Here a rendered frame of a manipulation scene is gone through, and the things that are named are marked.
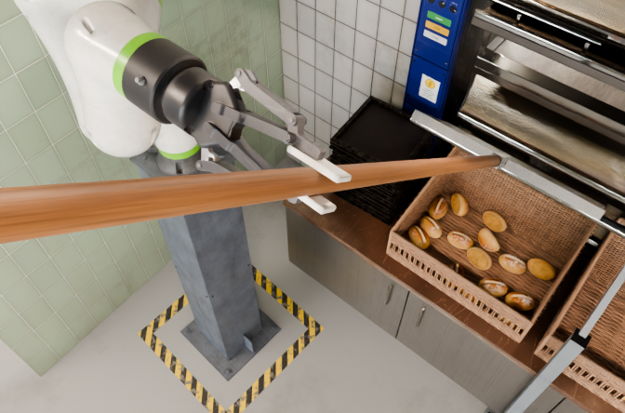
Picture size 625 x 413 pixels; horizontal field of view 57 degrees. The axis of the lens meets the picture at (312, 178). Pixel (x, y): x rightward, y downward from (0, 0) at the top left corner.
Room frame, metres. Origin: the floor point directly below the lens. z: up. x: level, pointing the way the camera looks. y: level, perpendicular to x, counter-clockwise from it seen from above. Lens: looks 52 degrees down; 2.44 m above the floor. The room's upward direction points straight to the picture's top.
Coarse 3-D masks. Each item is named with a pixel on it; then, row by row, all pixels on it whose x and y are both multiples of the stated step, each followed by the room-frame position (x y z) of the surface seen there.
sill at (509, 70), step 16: (480, 64) 1.50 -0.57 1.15; (496, 64) 1.47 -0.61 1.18; (512, 64) 1.47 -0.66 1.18; (512, 80) 1.43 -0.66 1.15; (528, 80) 1.40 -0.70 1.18; (544, 80) 1.40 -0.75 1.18; (544, 96) 1.35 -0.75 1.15; (560, 96) 1.33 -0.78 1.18; (576, 96) 1.32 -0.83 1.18; (576, 112) 1.29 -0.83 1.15; (592, 112) 1.26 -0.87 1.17; (608, 112) 1.25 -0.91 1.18; (624, 112) 1.25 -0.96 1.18; (608, 128) 1.22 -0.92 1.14; (624, 128) 1.19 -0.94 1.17
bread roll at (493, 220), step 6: (486, 216) 1.24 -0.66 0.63; (492, 216) 1.23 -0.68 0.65; (498, 216) 1.23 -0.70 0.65; (486, 222) 1.22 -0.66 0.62; (492, 222) 1.21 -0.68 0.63; (498, 222) 1.21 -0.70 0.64; (504, 222) 1.20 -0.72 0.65; (492, 228) 1.20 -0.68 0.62; (498, 228) 1.19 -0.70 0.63; (504, 228) 1.19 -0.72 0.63
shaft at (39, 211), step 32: (416, 160) 0.57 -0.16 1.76; (448, 160) 0.66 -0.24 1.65; (480, 160) 0.79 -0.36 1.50; (0, 192) 0.18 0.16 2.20; (32, 192) 0.19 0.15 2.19; (64, 192) 0.20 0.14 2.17; (96, 192) 0.21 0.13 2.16; (128, 192) 0.22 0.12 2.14; (160, 192) 0.24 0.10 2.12; (192, 192) 0.25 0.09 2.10; (224, 192) 0.27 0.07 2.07; (256, 192) 0.30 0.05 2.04; (288, 192) 0.33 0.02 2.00; (320, 192) 0.36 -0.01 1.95; (0, 224) 0.16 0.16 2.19; (32, 224) 0.17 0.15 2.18; (64, 224) 0.18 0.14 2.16; (96, 224) 0.20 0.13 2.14
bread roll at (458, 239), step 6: (450, 234) 1.16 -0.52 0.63; (456, 234) 1.15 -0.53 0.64; (462, 234) 1.15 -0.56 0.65; (468, 234) 1.16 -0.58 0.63; (450, 240) 1.14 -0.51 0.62; (456, 240) 1.13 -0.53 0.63; (462, 240) 1.13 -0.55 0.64; (468, 240) 1.13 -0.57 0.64; (456, 246) 1.12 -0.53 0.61; (462, 246) 1.11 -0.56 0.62; (468, 246) 1.11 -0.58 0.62
